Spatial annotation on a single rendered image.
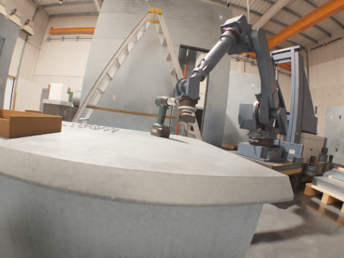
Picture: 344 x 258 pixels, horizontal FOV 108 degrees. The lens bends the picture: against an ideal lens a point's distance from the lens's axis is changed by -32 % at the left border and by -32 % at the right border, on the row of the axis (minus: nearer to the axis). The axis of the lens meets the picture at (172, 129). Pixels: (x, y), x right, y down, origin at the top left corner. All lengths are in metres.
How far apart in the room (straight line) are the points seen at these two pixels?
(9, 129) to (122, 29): 3.12
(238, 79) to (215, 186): 7.08
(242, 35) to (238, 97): 5.44
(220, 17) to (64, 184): 3.75
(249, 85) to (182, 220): 7.10
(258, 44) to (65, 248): 2.04
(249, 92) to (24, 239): 7.29
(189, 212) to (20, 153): 0.39
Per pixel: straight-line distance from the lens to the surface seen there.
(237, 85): 7.32
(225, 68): 3.42
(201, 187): 0.36
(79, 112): 2.40
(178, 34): 3.43
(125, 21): 3.57
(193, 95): 1.31
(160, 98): 1.04
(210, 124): 3.19
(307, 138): 3.07
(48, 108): 6.76
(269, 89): 2.08
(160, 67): 3.17
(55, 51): 14.49
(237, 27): 1.96
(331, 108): 7.66
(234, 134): 7.13
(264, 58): 2.01
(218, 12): 3.90
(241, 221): 0.52
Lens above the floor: 0.75
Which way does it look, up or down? 2 degrees down
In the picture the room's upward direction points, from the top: 7 degrees clockwise
